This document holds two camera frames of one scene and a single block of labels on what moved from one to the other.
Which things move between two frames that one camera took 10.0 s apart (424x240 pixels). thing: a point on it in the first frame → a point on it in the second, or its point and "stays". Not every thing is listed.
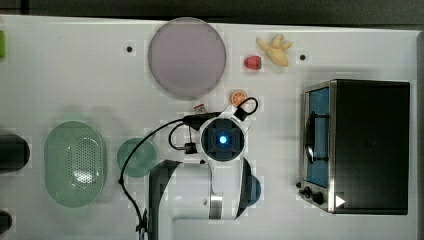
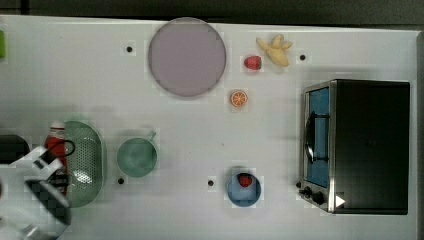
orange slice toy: (238, 97) stays
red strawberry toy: (253, 62) stays
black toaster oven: (355, 146) stays
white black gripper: (226, 127) → (39, 165)
